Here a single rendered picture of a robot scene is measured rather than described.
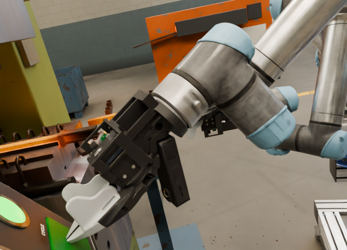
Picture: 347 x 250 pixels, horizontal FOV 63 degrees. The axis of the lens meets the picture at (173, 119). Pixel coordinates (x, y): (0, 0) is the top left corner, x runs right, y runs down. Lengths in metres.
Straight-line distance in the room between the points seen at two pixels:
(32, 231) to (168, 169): 0.18
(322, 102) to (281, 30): 0.31
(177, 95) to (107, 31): 8.15
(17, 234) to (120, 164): 0.13
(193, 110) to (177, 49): 3.96
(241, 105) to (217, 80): 0.05
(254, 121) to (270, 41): 0.17
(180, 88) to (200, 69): 0.04
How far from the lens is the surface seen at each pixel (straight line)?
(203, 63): 0.38
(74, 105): 4.61
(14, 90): 1.11
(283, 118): 0.44
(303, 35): 0.55
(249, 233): 1.82
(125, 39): 8.44
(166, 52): 4.33
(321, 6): 0.55
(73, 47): 8.77
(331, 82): 0.80
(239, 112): 0.41
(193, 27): 4.15
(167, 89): 0.37
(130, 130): 0.36
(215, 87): 0.39
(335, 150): 0.79
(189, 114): 0.37
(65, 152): 0.86
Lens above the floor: 1.26
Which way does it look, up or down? 21 degrees down
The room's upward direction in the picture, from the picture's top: 12 degrees counter-clockwise
